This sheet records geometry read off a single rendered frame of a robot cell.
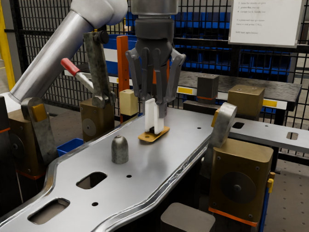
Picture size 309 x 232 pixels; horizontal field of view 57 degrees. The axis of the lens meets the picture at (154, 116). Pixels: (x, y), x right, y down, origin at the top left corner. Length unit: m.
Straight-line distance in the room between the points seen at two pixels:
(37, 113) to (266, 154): 0.41
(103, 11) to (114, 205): 0.78
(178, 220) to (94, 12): 0.81
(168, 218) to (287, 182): 0.74
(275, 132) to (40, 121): 0.50
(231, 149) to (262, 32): 0.64
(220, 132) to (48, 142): 0.33
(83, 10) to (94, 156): 0.63
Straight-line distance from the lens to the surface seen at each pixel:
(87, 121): 0.70
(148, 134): 0.62
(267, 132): 0.70
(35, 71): 1.08
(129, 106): 0.72
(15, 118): 0.59
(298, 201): 1.03
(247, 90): 0.80
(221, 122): 0.47
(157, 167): 0.51
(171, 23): 0.56
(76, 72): 0.72
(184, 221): 0.42
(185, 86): 0.93
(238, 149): 0.49
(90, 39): 0.65
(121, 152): 0.51
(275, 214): 0.95
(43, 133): 0.58
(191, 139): 0.62
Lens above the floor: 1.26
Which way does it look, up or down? 21 degrees down
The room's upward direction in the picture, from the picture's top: straight up
